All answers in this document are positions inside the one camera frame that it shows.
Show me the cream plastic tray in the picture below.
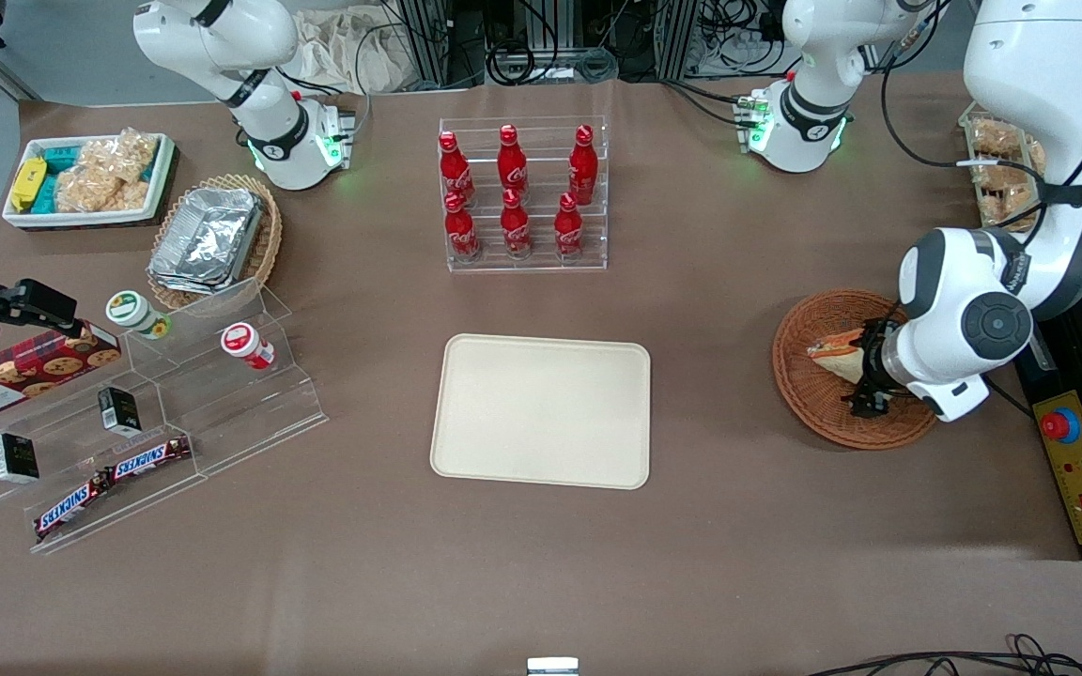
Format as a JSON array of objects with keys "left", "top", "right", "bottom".
[{"left": 429, "top": 332, "right": 653, "bottom": 491}]

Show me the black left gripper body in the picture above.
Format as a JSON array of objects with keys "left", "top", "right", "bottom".
[{"left": 864, "top": 324, "right": 912, "bottom": 403}]

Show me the green lid yogurt cup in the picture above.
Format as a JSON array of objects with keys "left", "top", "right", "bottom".
[{"left": 105, "top": 290, "right": 174, "bottom": 342}]

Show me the dark brown wicker basket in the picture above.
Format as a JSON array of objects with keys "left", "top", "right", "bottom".
[{"left": 772, "top": 288, "right": 939, "bottom": 451}]

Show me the clear bag of rice crackers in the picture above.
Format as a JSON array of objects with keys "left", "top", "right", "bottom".
[
  {"left": 81, "top": 130, "right": 160, "bottom": 181},
  {"left": 55, "top": 165, "right": 151, "bottom": 214}
]

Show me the triangular sandwich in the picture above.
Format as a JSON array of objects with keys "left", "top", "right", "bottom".
[{"left": 806, "top": 328, "right": 867, "bottom": 385}]

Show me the coiled black cable bundle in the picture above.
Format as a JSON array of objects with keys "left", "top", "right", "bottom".
[{"left": 483, "top": 33, "right": 621, "bottom": 87}]

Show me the black side bench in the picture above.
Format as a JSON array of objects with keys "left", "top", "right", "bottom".
[{"left": 1013, "top": 256, "right": 1082, "bottom": 562}]

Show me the beige cloth bag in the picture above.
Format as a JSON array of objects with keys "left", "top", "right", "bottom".
[{"left": 295, "top": 8, "right": 412, "bottom": 97}]

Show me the brown Snickers bar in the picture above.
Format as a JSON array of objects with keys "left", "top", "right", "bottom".
[
  {"left": 34, "top": 469, "right": 116, "bottom": 542},
  {"left": 110, "top": 435, "right": 193, "bottom": 483}
]

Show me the black cable on table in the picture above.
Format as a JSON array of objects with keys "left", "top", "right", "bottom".
[{"left": 806, "top": 633, "right": 1082, "bottom": 676}]

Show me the clear acrylic step shelf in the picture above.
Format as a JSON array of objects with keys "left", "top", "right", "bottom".
[{"left": 0, "top": 276, "right": 330, "bottom": 556}]

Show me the red cola bottle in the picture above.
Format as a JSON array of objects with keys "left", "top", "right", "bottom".
[
  {"left": 500, "top": 188, "right": 534, "bottom": 260},
  {"left": 568, "top": 123, "right": 599, "bottom": 204},
  {"left": 554, "top": 192, "right": 586, "bottom": 262},
  {"left": 443, "top": 191, "right": 482, "bottom": 263},
  {"left": 438, "top": 130, "right": 475, "bottom": 204},
  {"left": 497, "top": 123, "right": 530, "bottom": 198}
]

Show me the red lid yogurt cup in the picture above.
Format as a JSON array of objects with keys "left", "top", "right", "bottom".
[{"left": 220, "top": 321, "right": 276, "bottom": 371}]

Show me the clear acrylic bottle rack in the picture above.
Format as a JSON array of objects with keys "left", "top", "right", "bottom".
[{"left": 438, "top": 115, "right": 610, "bottom": 274}]

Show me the white rectangular snack bin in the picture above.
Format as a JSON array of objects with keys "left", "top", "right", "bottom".
[{"left": 1, "top": 132, "right": 177, "bottom": 230}]

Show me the yellow snack pack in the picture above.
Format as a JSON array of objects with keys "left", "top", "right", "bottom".
[{"left": 9, "top": 157, "right": 48, "bottom": 213}]

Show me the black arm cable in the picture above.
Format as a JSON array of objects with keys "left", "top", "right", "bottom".
[{"left": 879, "top": 0, "right": 1082, "bottom": 231}]

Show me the small black box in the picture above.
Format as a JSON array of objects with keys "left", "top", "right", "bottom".
[
  {"left": 0, "top": 432, "right": 40, "bottom": 484},
  {"left": 97, "top": 385, "right": 143, "bottom": 438}
]

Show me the light tan wicker basket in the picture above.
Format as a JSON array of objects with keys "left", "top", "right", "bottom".
[{"left": 147, "top": 173, "right": 284, "bottom": 312}]

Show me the red tartan cookie box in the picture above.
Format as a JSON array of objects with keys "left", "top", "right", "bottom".
[{"left": 0, "top": 321, "right": 123, "bottom": 423}]

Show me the silver foil packet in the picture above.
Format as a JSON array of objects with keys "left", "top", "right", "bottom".
[{"left": 147, "top": 187, "right": 264, "bottom": 295}]

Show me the aluminium frame rail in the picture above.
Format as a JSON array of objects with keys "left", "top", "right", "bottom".
[
  {"left": 398, "top": 0, "right": 469, "bottom": 87},
  {"left": 652, "top": 0, "right": 703, "bottom": 78}
]

